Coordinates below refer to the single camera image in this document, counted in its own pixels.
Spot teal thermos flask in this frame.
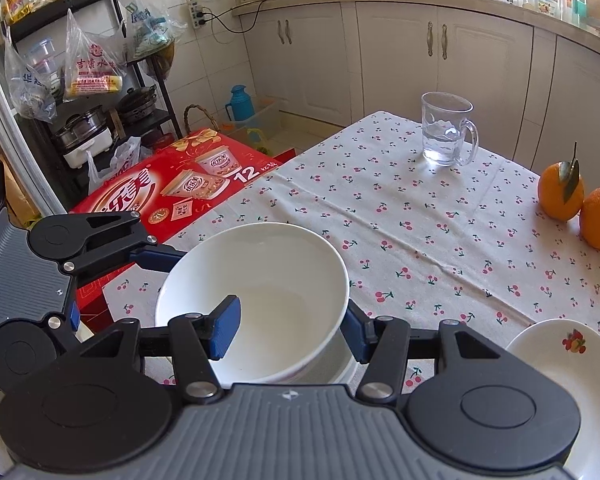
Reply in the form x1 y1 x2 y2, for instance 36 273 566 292
224 84 254 122

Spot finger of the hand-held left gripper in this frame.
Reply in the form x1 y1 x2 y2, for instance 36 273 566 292
59 211 187 277
44 301 89 347

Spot red printed carton box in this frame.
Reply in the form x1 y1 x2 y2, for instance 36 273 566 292
69 128 297 334

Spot clear bag blue print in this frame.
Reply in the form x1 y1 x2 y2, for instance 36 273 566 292
117 0 189 62

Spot white electric cooking pot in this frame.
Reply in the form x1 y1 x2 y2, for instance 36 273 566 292
54 106 114 169

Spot white crumpled plastic bag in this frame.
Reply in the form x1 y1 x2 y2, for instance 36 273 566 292
87 135 142 194

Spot orange with green leaf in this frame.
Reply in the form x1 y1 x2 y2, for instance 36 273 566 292
537 142 585 222

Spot clear bag red print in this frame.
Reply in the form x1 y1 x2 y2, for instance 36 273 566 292
63 9 126 102

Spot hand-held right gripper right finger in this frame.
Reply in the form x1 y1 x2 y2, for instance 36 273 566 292
344 299 502 405

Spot black metal storage rack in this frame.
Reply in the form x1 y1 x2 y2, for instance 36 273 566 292
4 0 187 162

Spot large white fruit-print plate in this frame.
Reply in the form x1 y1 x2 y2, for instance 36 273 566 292
506 318 600 480

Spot clear plastic storage bin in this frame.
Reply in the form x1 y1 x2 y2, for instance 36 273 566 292
219 98 284 157

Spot white kitchen cabinets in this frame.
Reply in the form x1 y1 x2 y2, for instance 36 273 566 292
239 0 600 197

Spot cherry-print white tablecloth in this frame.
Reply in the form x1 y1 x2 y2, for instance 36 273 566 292
102 110 600 402

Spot clear glass mug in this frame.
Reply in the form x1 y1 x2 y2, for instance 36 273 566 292
420 91 480 167

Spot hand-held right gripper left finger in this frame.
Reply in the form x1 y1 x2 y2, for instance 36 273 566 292
79 295 242 405

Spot clear bag of containers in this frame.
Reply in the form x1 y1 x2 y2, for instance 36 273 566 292
3 26 59 122

